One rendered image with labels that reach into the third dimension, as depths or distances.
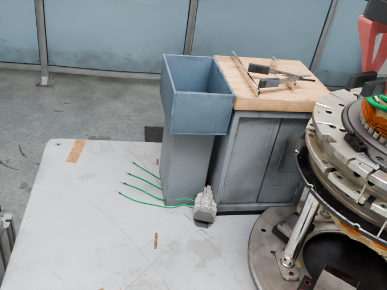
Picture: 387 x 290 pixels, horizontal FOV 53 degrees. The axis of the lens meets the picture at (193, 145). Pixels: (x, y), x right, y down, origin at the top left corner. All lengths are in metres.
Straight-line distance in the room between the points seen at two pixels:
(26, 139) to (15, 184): 0.40
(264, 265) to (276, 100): 0.30
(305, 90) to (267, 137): 0.11
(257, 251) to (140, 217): 0.24
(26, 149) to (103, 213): 1.57
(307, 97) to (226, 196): 0.26
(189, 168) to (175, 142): 0.07
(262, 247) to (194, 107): 0.30
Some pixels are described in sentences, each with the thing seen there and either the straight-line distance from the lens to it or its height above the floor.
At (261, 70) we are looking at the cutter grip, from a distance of 0.75.
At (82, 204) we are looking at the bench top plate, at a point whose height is 0.78.
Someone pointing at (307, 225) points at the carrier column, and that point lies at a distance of 0.68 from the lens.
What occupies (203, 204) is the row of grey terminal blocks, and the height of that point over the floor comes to 0.82.
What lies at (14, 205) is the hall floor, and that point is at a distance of 2.02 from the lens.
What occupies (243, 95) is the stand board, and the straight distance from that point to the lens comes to 0.69.
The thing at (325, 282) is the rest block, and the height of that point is 0.85.
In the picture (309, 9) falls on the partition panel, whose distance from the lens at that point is 3.03.
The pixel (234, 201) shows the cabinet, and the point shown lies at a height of 0.81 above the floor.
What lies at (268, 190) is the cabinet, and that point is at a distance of 0.84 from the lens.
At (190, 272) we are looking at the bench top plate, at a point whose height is 0.78.
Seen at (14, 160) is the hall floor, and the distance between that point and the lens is 2.29.
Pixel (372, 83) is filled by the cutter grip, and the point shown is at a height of 1.21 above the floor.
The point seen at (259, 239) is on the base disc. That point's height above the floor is 0.80.
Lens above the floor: 1.36
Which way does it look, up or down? 34 degrees down
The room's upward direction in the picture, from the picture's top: 9 degrees clockwise
